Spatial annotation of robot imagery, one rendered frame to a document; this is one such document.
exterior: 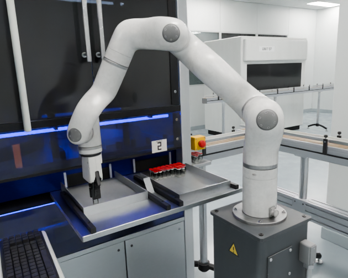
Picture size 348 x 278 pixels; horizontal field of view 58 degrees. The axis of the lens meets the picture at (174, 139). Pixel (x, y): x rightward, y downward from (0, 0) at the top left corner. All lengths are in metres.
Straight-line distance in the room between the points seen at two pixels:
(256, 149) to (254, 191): 0.15
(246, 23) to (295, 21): 1.88
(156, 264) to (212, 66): 1.14
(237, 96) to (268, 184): 0.32
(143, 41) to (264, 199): 0.66
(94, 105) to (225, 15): 7.08
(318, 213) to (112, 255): 1.24
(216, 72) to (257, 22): 7.73
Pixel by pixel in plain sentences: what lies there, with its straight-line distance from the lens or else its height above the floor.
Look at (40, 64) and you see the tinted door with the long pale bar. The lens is 1.36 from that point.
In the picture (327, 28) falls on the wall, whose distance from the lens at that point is 10.44.
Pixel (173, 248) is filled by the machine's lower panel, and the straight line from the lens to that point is 1.82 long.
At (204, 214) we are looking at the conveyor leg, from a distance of 2.07.
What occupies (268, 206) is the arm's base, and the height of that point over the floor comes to 0.92.
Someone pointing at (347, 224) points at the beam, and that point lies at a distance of 2.07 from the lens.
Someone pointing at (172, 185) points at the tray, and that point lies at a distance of 1.42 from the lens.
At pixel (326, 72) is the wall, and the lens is 10.38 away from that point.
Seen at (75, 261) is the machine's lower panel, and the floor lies 0.56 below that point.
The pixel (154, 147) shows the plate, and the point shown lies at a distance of 1.56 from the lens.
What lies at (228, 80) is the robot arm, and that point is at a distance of 1.05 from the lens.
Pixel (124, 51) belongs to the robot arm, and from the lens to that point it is 1.10.
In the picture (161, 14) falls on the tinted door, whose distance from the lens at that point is 1.59.
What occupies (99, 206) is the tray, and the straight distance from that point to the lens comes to 1.22.
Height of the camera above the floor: 1.38
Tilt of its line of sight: 12 degrees down
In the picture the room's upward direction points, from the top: 2 degrees counter-clockwise
